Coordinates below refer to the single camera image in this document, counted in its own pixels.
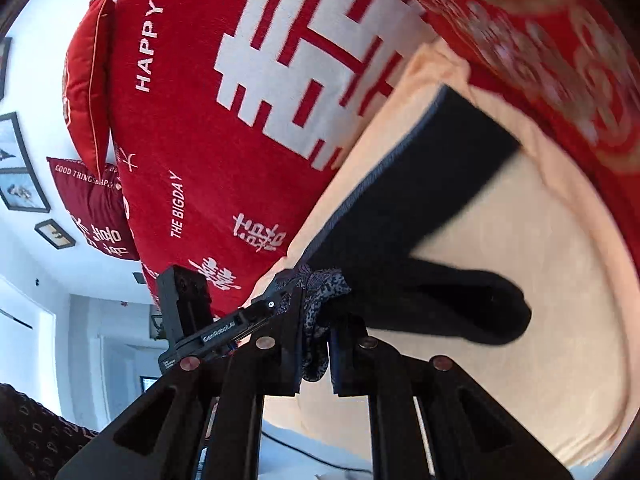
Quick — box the black framed wall picture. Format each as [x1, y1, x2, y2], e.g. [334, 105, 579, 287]
[0, 167, 51, 212]
[0, 112, 28, 171]
[35, 219, 76, 250]
[0, 37, 12, 101]

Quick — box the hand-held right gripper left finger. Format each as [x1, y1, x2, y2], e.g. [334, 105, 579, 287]
[55, 284, 306, 480]

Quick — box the person's dark patterned clothing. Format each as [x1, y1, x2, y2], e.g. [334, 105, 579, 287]
[0, 382, 101, 480]

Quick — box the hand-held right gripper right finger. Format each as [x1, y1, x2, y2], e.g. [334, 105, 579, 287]
[327, 317, 576, 480]

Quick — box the black and blue sock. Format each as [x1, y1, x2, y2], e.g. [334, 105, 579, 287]
[277, 85, 533, 383]

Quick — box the cream bed sheet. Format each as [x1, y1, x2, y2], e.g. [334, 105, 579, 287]
[242, 40, 633, 471]

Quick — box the dark red printed pillow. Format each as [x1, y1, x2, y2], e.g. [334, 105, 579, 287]
[46, 156, 141, 262]

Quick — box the red gold patterned quilt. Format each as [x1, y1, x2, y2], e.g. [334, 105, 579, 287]
[390, 0, 640, 281]

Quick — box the red blanket white print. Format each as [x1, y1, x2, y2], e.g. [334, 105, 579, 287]
[107, 0, 441, 311]

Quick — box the red pillow orange piping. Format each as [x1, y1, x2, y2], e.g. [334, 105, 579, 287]
[62, 0, 117, 181]

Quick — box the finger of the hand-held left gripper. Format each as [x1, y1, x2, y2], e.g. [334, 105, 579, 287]
[245, 272, 304, 329]

